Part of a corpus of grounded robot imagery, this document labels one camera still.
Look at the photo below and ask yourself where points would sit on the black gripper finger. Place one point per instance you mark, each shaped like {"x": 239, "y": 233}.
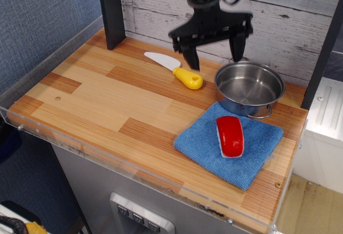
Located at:
{"x": 190, "y": 55}
{"x": 237, "y": 46}

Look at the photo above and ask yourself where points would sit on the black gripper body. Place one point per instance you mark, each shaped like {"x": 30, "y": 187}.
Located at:
{"x": 211, "y": 25}

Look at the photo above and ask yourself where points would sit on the stainless steel pot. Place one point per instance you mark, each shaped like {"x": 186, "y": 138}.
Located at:
{"x": 249, "y": 89}

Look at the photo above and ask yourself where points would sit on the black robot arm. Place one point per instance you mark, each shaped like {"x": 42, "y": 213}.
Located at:
{"x": 210, "y": 24}

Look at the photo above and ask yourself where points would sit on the blue folded cloth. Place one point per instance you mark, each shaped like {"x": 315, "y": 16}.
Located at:
{"x": 200, "y": 143}

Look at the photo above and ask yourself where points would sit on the red toy sushi piece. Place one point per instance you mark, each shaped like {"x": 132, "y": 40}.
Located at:
{"x": 230, "y": 136}

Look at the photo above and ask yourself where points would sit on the white side cabinet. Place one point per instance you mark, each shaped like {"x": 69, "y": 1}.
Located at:
{"x": 319, "y": 157}

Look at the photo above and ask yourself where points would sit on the silver toy fridge cabinet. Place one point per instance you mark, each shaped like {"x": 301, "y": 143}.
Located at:
{"x": 93, "y": 177}

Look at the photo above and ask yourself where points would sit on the silver dispenser button panel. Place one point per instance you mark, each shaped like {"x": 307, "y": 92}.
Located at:
{"x": 134, "y": 218}

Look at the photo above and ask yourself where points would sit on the yellow handled toy knife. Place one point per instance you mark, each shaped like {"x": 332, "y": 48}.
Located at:
{"x": 190, "y": 79}

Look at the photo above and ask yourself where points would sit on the dark right vertical post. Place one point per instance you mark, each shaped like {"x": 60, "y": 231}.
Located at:
{"x": 324, "y": 56}

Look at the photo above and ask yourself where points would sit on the dark vertical post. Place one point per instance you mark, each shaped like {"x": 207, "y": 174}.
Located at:
{"x": 113, "y": 22}
{"x": 324, "y": 56}

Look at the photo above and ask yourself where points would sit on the dark left vertical post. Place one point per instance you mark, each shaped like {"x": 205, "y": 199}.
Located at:
{"x": 113, "y": 22}

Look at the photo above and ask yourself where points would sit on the clear acrylic guard rail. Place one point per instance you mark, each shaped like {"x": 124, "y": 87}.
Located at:
{"x": 118, "y": 109}

